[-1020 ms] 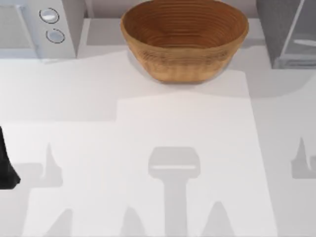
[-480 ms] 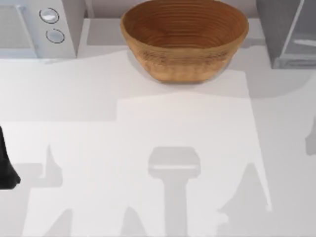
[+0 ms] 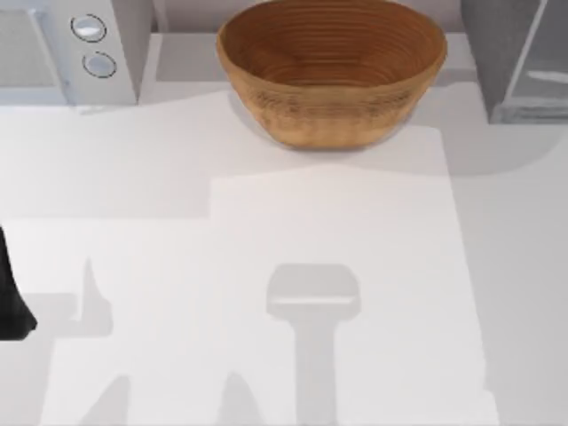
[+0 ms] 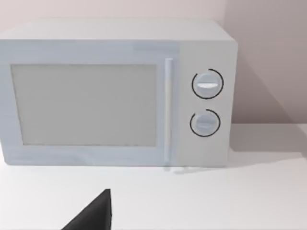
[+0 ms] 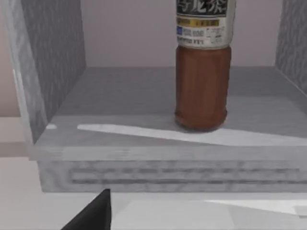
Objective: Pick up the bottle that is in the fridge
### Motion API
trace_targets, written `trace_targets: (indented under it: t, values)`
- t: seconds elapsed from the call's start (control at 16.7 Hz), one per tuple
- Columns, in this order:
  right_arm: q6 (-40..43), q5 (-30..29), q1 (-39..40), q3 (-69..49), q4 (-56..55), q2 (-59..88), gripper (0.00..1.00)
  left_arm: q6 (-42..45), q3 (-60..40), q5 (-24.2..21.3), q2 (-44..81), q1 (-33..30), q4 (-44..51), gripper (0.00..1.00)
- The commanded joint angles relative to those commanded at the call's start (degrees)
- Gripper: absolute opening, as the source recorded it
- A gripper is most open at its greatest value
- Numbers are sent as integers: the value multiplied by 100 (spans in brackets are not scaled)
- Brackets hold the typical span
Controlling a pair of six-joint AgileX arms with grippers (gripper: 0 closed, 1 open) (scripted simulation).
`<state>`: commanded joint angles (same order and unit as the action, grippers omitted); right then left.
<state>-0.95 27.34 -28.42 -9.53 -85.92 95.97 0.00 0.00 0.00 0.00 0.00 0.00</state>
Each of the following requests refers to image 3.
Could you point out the brown woven basket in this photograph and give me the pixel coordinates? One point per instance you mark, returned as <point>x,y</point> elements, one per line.
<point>333,89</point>

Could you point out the round microwave knob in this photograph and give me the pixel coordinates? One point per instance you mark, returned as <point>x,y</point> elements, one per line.
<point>100,64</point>
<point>89,27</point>

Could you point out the pale microwave oven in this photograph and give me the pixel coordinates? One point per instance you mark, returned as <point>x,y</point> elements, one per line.
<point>57,53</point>

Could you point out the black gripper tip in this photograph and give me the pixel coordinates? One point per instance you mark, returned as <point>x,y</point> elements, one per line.
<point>11,306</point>

